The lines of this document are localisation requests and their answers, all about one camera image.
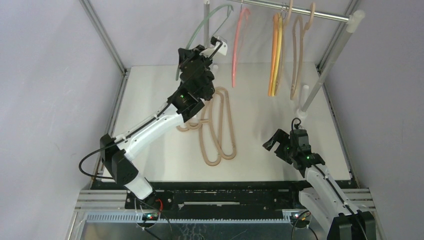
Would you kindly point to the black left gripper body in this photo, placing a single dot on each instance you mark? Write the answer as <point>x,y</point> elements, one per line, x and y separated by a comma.
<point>195,55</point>

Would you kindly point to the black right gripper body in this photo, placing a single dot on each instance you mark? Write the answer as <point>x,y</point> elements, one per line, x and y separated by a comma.
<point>282,147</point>

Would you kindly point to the green wire hanger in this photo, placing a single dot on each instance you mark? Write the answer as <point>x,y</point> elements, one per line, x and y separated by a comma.
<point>195,33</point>

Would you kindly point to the pink wire hanger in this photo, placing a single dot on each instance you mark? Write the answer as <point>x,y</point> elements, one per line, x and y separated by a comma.
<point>243,18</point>

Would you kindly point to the yellow wire hanger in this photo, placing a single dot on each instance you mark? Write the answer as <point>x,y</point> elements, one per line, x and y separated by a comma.
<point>277,36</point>

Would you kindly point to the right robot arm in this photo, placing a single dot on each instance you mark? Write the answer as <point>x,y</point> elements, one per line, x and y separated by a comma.
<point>339,217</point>

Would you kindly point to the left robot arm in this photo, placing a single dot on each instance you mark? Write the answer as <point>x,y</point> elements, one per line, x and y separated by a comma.
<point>117,153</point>

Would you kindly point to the metal clothes rack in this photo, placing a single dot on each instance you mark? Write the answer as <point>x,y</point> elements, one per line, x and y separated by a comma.
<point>306,95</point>

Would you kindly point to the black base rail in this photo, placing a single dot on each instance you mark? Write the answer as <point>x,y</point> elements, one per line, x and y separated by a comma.
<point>238,201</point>

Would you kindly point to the aluminium frame right post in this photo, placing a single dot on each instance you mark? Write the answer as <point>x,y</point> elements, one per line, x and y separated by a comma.
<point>352,6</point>

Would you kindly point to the aluminium frame post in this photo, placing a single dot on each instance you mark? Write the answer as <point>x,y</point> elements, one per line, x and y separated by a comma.
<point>352,6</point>
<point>103,34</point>

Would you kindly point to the aluminium frame left post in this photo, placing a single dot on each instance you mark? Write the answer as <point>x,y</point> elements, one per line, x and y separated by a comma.
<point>103,34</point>

